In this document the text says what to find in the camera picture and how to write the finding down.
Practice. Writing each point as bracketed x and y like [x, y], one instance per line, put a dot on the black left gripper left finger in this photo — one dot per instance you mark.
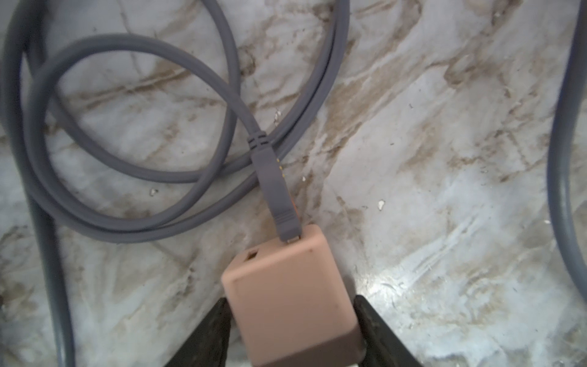
[208, 344]

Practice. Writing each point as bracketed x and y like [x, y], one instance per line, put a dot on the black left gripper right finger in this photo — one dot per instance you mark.
[383, 347]

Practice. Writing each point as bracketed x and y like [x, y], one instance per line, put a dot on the pink USB charger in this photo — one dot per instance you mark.
[291, 306]

